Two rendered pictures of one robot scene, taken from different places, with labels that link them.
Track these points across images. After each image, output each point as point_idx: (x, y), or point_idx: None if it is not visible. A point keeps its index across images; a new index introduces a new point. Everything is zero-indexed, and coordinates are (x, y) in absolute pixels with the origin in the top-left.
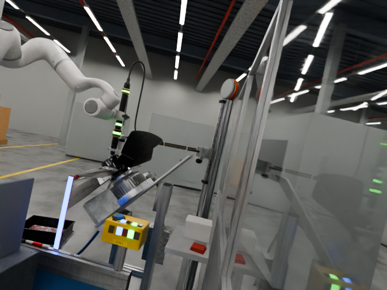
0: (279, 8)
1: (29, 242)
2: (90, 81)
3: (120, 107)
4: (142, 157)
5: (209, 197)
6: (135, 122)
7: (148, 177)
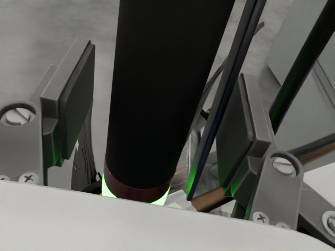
0: None
1: None
2: None
3: (151, 9)
4: (198, 114)
5: None
6: (291, 100)
7: (213, 159)
